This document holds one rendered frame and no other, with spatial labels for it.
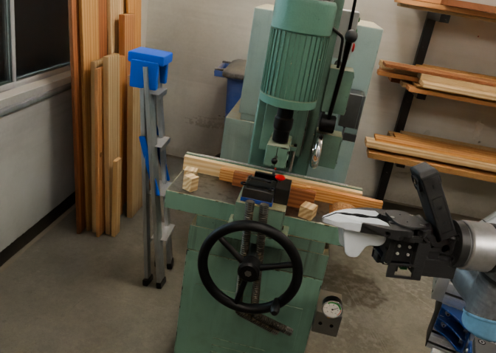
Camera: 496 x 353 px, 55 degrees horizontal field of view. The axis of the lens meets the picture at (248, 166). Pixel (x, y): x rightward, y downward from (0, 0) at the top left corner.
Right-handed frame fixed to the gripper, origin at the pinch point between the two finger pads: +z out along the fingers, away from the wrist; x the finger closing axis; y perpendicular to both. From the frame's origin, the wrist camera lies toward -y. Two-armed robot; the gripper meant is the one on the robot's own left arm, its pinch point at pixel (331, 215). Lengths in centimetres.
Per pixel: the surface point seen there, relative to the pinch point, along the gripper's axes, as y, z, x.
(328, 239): 30, -20, 64
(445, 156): 31, -141, 240
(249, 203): 19, 6, 57
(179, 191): 24, 26, 74
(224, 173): 19, 13, 86
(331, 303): 48, -23, 60
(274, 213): 21, -1, 57
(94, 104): 19, 80, 186
